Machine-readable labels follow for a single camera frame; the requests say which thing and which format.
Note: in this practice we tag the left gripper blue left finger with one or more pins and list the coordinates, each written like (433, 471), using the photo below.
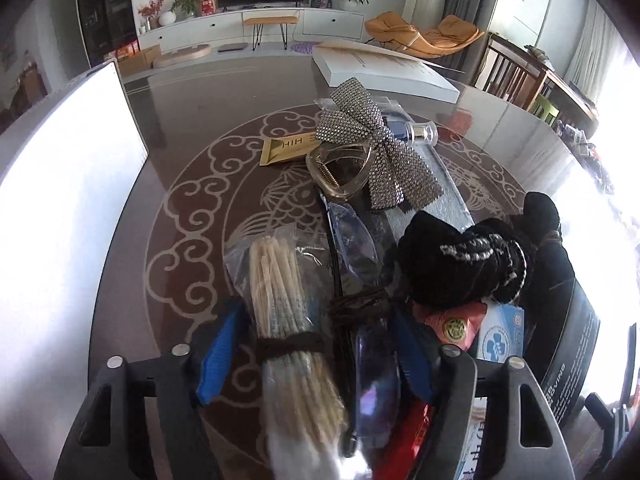
(181, 382)

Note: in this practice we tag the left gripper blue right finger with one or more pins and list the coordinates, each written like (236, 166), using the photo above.
(425, 359)

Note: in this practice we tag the red snack packet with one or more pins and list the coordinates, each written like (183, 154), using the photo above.
(440, 359)

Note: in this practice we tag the blue white ointment box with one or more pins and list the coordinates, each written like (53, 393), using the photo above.
(501, 334)

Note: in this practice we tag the black odor removing bar box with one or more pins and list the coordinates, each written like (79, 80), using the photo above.
(565, 331)

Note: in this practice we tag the black velvet scrunchie with trim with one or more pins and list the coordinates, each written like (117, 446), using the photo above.
(445, 268)

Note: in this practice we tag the cotton swab bundle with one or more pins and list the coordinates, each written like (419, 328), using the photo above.
(285, 278)

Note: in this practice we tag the phone case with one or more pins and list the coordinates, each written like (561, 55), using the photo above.
(362, 242)

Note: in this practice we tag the rhinestone bow hair clip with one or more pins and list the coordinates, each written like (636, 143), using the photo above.
(391, 169)

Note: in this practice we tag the gold cosmetic tube clear cap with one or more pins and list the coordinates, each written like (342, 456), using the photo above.
(297, 146)

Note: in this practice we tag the black velvet pouch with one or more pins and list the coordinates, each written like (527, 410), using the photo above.
(539, 220)

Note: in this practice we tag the large white cardboard box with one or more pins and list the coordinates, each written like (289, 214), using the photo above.
(68, 166)

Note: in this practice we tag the dark wooden chair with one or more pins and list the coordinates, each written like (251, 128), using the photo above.
(510, 73)

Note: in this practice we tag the white flat box lid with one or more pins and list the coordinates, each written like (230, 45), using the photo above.
(381, 70)

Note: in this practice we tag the brown cardboard carton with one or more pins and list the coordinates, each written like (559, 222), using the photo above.
(141, 61)

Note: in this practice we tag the white tv cabinet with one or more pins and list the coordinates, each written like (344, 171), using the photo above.
(227, 28)

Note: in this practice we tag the orange rocking lounge chair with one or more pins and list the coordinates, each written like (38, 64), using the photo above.
(449, 37)

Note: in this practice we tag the purple round floor mat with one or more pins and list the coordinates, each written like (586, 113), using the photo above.
(304, 47)

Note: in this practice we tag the small wooden bench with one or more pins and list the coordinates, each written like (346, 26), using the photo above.
(259, 23)

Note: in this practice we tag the red flower vase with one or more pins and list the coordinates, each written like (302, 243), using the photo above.
(150, 12)

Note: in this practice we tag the green potted plant left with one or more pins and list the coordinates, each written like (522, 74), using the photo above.
(187, 8)

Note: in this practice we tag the black glass display cabinet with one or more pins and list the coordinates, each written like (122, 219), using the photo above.
(106, 25)

